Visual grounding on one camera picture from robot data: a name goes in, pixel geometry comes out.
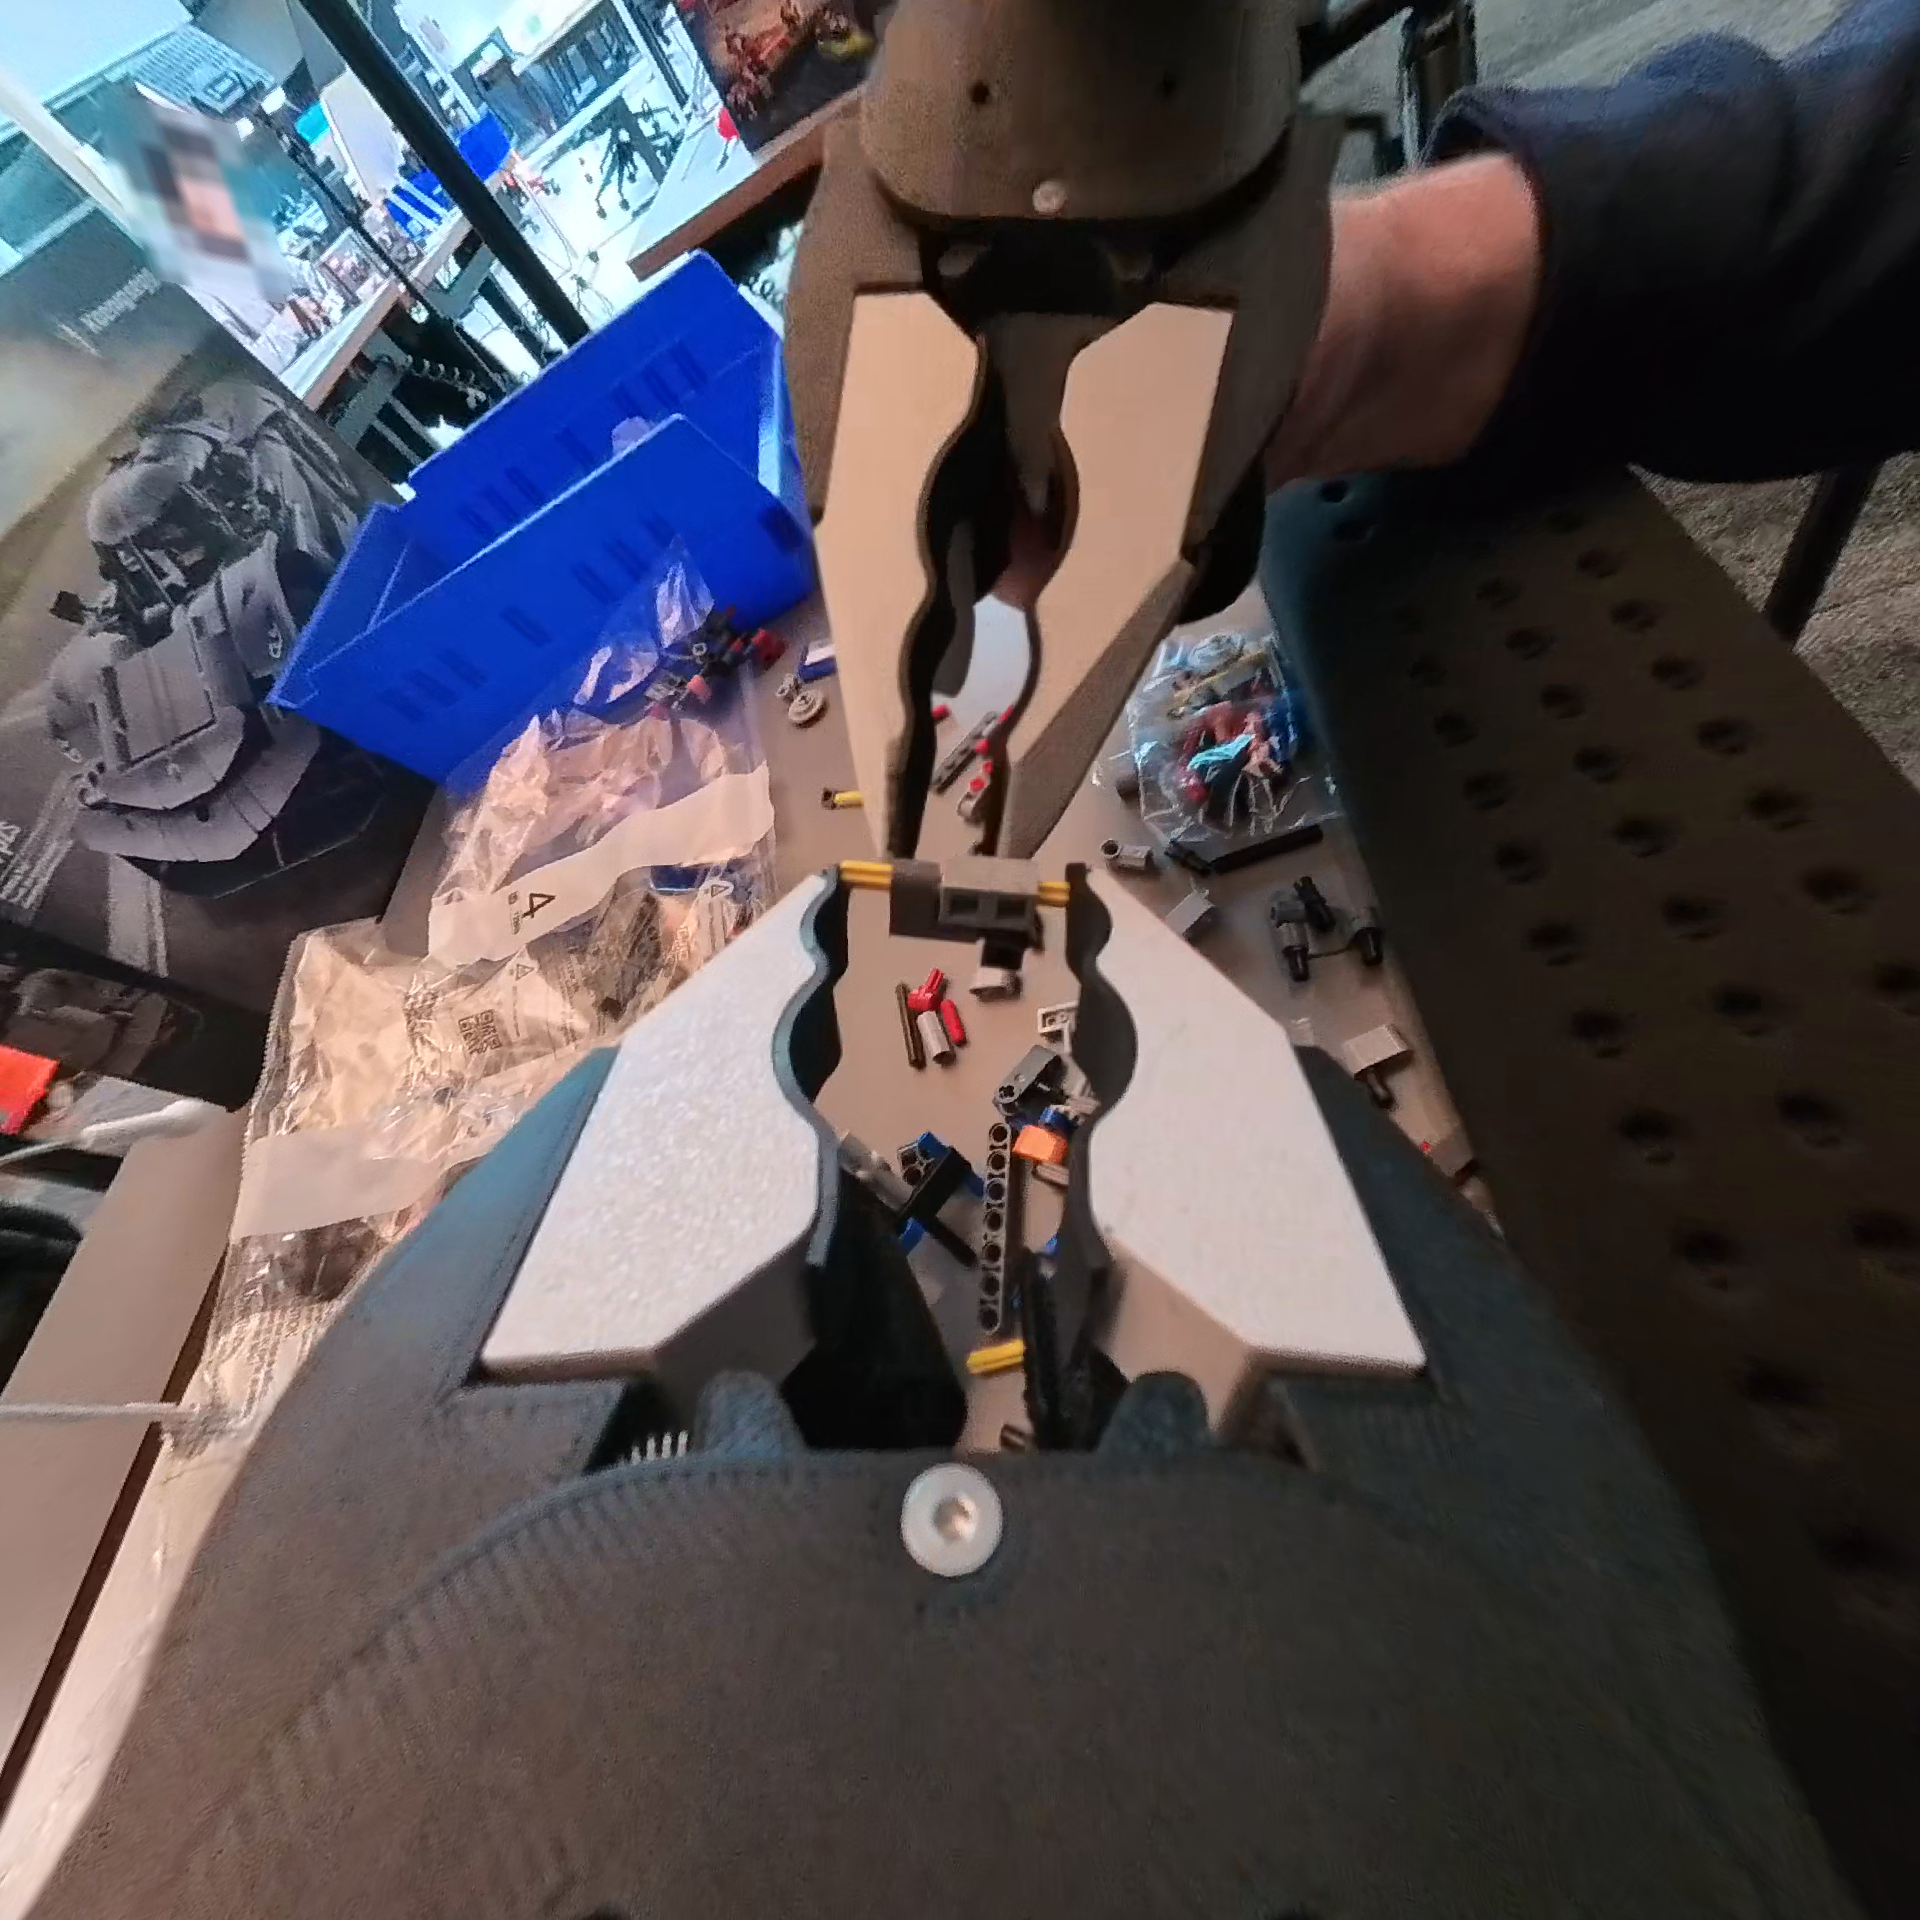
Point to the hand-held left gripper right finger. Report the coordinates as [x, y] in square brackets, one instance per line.
[1243, 1200]

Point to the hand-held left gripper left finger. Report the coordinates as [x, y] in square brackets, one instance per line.
[661, 1200]

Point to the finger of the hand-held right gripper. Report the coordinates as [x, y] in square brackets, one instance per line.
[1141, 480]
[885, 480]

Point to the small lego subassembly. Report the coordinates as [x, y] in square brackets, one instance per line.
[1043, 1117]

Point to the dark grey holed lego beam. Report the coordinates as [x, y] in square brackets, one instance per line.
[1000, 1229]

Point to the person's right forearm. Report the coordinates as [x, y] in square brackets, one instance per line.
[1725, 255]

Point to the grey black lego connectors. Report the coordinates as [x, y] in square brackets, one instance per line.
[1389, 1059]

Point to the grey lego gear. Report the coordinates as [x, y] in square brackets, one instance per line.
[802, 703]

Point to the blue lego pins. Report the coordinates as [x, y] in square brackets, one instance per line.
[938, 1162]

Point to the black lego pins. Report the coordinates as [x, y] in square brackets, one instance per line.
[1319, 930]

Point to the dark grey lego plate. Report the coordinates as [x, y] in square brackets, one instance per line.
[961, 756]

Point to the yellow lego axle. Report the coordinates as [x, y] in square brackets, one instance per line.
[995, 1357]

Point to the red lego set box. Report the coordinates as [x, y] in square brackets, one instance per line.
[781, 66]

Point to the short dark lego axle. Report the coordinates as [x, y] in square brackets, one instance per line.
[909, 1025]

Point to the grey lego pin connector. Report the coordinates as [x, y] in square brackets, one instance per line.
[1127, 856]

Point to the dark lego set box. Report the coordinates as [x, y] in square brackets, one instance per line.
[165, 628]

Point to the small bag red blue parts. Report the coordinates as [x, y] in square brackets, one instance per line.
[1215, 733]

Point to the crumpled clear plastic bag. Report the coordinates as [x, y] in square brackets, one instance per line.
[646, 674]

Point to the wooden background desk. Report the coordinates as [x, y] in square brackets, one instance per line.
[735, 195]

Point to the blue plastic bin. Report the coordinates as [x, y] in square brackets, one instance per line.
[569, 569]

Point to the red pin white bush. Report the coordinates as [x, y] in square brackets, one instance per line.
[938, 1020]

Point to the black perforated panel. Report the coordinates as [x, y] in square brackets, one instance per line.
[1651, 973]

